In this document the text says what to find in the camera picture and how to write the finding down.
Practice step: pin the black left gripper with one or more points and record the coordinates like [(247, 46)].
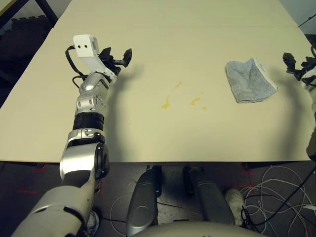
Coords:
[(114, 64)]

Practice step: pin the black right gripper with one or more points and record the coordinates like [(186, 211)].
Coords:
[(301, 72)]

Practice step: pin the grey blue terry rag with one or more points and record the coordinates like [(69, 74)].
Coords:
[(247, 81)]

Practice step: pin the black tripod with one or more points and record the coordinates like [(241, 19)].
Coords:
[(306, 21)]

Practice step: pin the short yellow liquid streak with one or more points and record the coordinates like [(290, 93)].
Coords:
[(178, 84)]

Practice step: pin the curved yellow liquid smear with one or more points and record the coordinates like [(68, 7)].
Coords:
[(195, 100)]

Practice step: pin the black foam floor mat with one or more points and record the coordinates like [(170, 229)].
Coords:
[(22, 32)]

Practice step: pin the grey left robot leg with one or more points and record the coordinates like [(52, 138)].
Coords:
[(144, 197)]

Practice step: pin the grey robot leg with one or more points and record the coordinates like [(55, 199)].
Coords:
[(144, 197), (212, 197)]

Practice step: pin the white fuzzy shoe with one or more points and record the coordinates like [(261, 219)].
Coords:
[(235, 202)]

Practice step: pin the grey right robot leg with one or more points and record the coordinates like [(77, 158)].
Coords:
[(212, 197)]

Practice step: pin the grey sneaker with laces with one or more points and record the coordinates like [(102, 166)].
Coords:
[(93, 222)]

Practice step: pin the silver robot torso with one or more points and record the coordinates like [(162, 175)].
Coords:
[(197, 230)]

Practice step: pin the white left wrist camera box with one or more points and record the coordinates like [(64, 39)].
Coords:
[(85, 50)]

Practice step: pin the black metal table frame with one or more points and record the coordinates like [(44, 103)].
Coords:
[(45, 8)]

